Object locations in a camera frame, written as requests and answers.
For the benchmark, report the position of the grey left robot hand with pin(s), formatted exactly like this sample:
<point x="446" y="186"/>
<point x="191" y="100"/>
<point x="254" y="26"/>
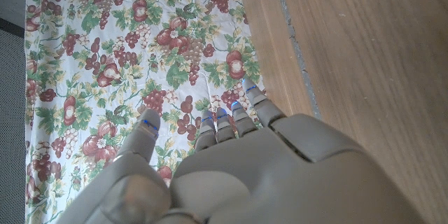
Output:
<point x="266" y="178"/>

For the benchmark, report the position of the fruit print backdrop cloth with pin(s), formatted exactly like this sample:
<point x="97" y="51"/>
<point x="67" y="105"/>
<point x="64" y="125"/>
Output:
<point x="122" y="77"/>

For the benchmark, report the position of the grey tape outline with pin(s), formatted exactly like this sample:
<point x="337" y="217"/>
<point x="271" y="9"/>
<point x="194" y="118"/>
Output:
<point x="295" y="45"/>

